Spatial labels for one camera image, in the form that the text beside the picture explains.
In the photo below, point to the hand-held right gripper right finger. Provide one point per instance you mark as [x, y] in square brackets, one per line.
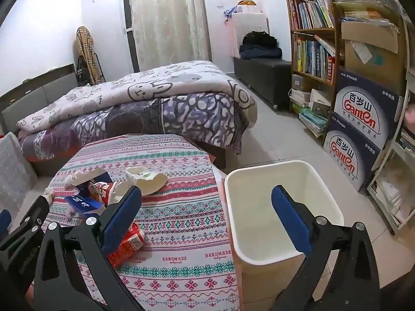
[291, 217]

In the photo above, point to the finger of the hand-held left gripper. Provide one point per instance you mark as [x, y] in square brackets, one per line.
[4, 222]
[35, 212]

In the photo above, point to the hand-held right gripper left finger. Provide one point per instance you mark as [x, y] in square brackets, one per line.
[121, 220]

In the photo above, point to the crushed red can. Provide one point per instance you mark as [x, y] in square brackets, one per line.
[129, 239]

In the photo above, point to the white plastic trash bin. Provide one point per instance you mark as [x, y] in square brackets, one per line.
[259, 201]

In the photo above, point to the blue carton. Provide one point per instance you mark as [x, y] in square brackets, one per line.
[86, 204]

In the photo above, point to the grey checked cushion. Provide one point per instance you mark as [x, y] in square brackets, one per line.
[14, 171]

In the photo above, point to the striped patterned tablecloth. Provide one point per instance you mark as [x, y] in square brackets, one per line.
[181, 201]

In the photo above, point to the dark blue water carton box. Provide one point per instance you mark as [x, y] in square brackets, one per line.
[363, 107]
[347, 158]

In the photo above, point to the pile of flat books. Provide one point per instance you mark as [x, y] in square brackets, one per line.
[311, 121]

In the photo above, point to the white shelf unit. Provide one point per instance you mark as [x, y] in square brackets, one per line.
[395, 181]

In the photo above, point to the grey upholstered bed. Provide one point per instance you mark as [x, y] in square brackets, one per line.
[39, 97]

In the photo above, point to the small beige box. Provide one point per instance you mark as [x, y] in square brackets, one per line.
[320, 103]

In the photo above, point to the purple patterned blanket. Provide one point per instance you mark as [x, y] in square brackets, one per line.
[181, 116]

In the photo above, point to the small grey box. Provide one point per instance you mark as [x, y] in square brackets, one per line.
[299, 82]

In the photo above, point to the cartoon print white blanket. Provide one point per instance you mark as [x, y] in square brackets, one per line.
[129, 84]

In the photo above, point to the black storage bench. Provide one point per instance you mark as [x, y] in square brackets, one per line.
[259, 77]

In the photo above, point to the black hanging bag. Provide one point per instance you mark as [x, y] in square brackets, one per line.
[82, 71]

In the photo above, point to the black coat rack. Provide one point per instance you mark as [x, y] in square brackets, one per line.
[100, 68]

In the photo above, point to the row of thick colourful books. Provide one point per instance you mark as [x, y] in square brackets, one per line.
[311, 58]

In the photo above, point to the dark blue folded clothes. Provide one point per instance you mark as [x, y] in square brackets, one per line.
[259, 53]

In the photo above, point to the plaid beige scarf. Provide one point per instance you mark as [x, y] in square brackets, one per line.
[86, 48]

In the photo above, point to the wooden bookshelf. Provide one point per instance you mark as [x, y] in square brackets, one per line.
[337, 48]

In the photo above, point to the brown cardboard box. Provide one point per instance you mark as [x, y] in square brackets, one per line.
[360, 55]

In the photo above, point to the black backpack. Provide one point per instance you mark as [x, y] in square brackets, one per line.
[259, 40]

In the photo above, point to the white covered cabinet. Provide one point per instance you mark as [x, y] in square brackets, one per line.
[249, 26]

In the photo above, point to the row of thin colourful books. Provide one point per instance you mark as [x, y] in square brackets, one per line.
[311, 14]

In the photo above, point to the cream lace curtain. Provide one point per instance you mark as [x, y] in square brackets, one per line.
[168, 19]

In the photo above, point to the yellow round item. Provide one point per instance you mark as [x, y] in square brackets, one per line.
[246, 3]

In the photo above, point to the window frame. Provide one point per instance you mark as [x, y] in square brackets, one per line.
[124, 22]

